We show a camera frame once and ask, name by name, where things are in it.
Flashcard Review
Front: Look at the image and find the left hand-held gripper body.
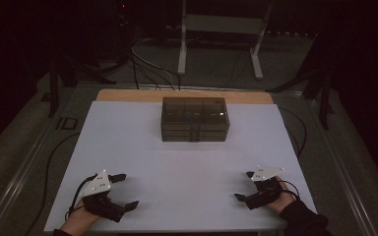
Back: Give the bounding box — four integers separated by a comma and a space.
79, 168, 128, 223

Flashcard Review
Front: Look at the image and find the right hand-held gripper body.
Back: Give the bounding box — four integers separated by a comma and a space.
244, 164, 286, 211

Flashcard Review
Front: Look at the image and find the dark clear drawer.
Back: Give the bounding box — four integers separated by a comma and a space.
160, 123, 230, 134
161, 131, 228, 143

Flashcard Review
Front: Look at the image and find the dark clear drawer box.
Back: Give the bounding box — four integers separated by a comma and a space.
160, 96, 230, 143

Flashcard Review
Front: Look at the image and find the person's right hand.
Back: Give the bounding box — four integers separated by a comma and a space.
269, 176, 298, 215

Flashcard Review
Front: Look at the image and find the person's left hand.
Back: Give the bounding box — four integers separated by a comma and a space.
59, 204, 101, 235

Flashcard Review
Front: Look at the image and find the white table sheet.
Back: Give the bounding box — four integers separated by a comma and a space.
43, 99, 323, 234

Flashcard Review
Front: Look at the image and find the black stand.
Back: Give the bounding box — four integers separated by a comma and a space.
265, 30, 338, 131
47, 55, 117, 119

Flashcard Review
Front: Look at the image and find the power strip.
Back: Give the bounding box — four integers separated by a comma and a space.
265, 29, 319, 37

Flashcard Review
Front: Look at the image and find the grey metal stand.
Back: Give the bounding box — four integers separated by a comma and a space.
176, 0, 275, 81

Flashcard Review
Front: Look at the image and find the dark equipment rack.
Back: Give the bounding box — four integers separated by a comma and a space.
111, 0, 136, 63

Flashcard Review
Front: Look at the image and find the left hand-held gripper cable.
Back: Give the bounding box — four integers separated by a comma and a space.
64, 173, 98, 220

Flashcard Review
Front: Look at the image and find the hand-held gripper cable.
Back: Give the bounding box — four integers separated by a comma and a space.
64, 173, 98, 220
277, 179, 301, 202

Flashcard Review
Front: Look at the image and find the right hand-held gripper cable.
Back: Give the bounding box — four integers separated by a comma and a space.
277, 179, 301, 202

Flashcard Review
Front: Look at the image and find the black floor cable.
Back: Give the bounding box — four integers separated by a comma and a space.
278, 106, 308, 160
24, 132, 82, 236
129, 35, 182, 91

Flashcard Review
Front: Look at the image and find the metal floor rail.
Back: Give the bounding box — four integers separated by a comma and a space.
308, 97, 378, 236
0, 97, 80, 236

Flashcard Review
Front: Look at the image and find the white floor cable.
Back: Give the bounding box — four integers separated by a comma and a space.
131, 37, 178, 90

